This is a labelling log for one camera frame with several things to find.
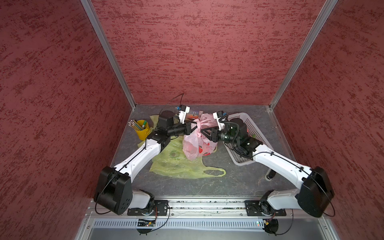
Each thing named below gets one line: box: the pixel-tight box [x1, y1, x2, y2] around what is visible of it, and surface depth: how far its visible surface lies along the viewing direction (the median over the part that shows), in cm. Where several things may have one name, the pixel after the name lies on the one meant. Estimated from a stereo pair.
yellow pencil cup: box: [128, 119, 151, 141], surface depth 94 cm
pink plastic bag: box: [182, 113, 218, 161], surface depth 78 cm
